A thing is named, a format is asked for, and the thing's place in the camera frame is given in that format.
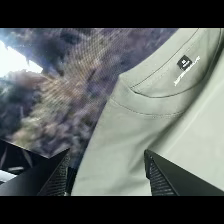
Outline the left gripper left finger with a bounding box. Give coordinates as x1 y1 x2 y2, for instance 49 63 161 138
0 148 73 197

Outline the green T-shirt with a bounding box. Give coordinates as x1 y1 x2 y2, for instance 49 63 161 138
70 28 224 197

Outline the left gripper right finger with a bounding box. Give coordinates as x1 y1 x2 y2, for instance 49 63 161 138
143 149 224 197

